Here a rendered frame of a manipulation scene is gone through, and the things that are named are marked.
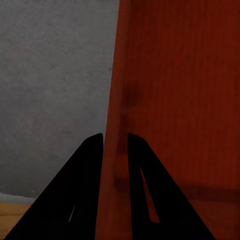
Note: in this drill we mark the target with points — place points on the storage box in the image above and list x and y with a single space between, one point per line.
175 83

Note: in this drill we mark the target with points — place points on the door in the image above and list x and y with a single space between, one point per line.
10 215

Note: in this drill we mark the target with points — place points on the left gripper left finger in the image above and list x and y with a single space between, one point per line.
67 208

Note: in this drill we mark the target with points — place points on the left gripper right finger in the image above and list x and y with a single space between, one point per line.
178 219

